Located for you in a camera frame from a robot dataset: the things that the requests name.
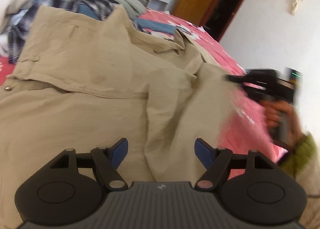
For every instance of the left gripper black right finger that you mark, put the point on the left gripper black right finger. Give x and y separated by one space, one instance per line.
216 162

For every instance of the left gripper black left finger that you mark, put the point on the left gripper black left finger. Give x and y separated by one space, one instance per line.
106 162

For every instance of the beige khaki jacket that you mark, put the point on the beige khaki jacket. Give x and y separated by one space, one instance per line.
100 99

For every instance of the green sleeve forearm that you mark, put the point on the green sleeve forearm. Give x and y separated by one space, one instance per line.
302 159

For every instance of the person's right hand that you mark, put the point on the person's right hand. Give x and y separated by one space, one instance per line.
275 113

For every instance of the red floral bed blanket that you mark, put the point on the red floral bed blanket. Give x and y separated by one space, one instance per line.
220 69

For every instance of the blue denim jeans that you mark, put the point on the blue denim jeans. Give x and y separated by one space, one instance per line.
139 22

